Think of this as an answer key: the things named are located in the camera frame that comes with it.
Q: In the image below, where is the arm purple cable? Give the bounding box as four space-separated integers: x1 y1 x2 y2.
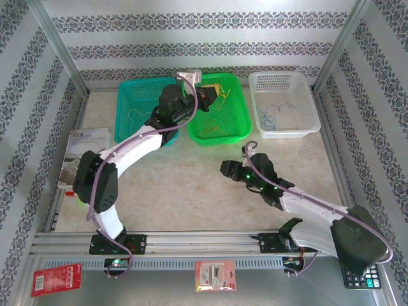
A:
242 141 395 278
85 75 200 281

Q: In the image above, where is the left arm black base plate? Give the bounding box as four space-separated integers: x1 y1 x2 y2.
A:
89 234 147 256

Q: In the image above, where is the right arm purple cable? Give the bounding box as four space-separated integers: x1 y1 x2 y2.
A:
242 141 395 278

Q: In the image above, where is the white thin cable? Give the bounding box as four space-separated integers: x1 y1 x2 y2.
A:
127 108 154 129

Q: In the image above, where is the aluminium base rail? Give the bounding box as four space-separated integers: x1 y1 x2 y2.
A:
31 228 339 256

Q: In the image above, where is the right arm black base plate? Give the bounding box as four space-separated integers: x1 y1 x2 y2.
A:
258 232 316 254

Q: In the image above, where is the teal plastic basket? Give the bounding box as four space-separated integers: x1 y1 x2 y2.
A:
113 78 180 148

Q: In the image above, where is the paperback book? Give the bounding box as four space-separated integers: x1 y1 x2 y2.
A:
57 126 111 187

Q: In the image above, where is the green plastic basket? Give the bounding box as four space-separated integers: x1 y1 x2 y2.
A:
186 73 252 147

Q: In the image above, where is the aluminium frame side rail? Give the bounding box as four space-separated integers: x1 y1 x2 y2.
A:
43 91 92 232
314 91 356 211

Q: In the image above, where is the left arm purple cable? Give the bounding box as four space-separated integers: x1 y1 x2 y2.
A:
85 75 200 281

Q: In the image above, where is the pink flash drive package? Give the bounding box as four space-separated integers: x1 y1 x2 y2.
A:
194 259 237 293

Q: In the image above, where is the white plastic basket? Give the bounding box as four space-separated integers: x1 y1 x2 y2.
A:
248 71 321 140

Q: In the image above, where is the grey slotted cable duct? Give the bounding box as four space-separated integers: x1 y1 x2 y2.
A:
41 256 307 272

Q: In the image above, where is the red packaging card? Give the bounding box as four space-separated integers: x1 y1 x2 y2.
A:
31 263 83 298

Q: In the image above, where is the aluminium frame post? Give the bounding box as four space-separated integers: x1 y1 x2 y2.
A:
27 0 92 96
312 0 379 95

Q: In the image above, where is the black desk calculator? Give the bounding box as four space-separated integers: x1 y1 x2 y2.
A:
340 261 383 290

